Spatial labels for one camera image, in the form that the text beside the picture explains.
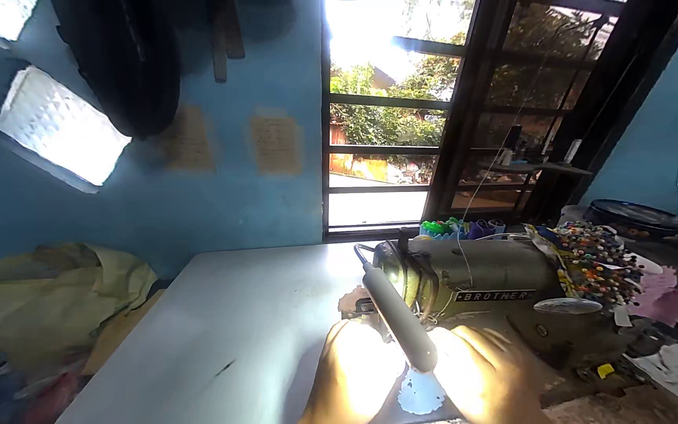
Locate person's left hand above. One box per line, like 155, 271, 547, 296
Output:
299, 319, 406, 424

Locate black round container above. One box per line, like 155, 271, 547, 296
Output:
587, 199, 678, 239

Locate pile of green clips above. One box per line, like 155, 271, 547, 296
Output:
421, 218, 463, 236

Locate light blue scalloped basket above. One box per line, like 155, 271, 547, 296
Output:
419, 219, 506, 240

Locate silver oval disc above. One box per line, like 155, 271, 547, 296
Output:
533, 297, 603, 314

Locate pale yellow cloth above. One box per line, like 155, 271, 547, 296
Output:
0, 243, 158, 372

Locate white table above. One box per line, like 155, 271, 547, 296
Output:
55, 242, 399, 424

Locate barred window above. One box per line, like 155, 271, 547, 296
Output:
321, 0, 678, 244

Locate brown cardboard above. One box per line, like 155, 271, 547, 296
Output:
82, 289, 166, 376

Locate brown stained paper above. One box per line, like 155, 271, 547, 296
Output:
159, 105, 216, 173

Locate bright wall opening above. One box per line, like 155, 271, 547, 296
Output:
0, 0, 40, 49
0, 65, 133, 194

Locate pink cloth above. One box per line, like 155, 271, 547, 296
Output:
626, 265, 678, 327

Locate grey tube lamp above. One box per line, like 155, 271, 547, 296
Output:
354, 244, 438, 373

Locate black hanging cover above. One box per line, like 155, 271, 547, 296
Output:
52, 0, 181, 140

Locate pile of coloured fabrics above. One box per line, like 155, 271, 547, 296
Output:
0, 353, 95, 424

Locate white sewing thread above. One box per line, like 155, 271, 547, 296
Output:
456, 59, 543, 289

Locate pincushion with colourful pins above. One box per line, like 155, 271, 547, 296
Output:
525, 221, 646, 307

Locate person's right hand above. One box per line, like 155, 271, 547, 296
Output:
427, 325, 552, 424

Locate brown paper with writing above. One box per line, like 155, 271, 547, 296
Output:
250, 112, 303, 175

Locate wooden hanging strips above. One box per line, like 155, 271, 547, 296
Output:
208, 0, 246, 83

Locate thread stand with spools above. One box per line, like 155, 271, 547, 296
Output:
488, 124, 593, 177

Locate green sewing machine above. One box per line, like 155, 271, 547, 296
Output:
339, 228, 640, 407

